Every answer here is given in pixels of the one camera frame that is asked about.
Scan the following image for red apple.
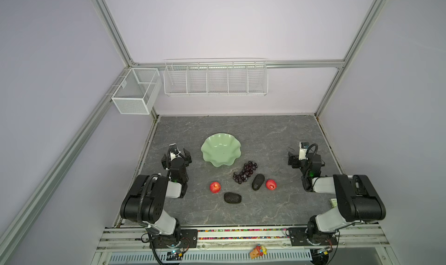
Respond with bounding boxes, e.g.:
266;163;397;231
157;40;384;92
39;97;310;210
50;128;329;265
266;179;277;191
210;181;221;194

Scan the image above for green wavy fruit bowl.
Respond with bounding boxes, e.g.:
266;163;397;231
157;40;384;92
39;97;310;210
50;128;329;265
200;133;241;168

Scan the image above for dark avocado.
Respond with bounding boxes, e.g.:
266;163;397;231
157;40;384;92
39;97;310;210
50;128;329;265
224;192;242;204
252;174;265;191

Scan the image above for dark purple grape bunch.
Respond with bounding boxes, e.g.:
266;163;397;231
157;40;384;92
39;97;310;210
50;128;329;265
232;161;258;184

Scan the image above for dark avocado front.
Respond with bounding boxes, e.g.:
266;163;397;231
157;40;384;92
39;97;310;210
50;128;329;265
224;192;242;204

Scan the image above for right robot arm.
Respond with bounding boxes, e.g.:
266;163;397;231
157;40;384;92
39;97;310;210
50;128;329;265
288;142;386;245

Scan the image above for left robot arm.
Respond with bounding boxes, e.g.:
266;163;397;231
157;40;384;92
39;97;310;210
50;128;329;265
120;144;192;247

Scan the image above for green paper card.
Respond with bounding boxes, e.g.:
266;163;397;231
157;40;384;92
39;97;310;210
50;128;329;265
330;198;338;208

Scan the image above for white mesh box basket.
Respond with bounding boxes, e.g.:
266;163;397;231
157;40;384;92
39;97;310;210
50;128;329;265
111;68;162;115

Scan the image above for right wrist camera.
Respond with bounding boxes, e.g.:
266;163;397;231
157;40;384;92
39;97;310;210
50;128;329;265
298;142;310;161

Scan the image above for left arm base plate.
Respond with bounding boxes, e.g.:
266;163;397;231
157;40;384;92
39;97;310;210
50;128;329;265
151;229;198;249

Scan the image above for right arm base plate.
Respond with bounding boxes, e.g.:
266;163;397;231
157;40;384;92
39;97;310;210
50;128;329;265
285;227;338;246

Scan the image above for colourful toy on rail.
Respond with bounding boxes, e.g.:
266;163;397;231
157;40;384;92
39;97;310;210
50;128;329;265
249;244;267;259

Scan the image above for white wire wall rack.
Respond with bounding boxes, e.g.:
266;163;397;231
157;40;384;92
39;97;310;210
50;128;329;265
163;58;269;96

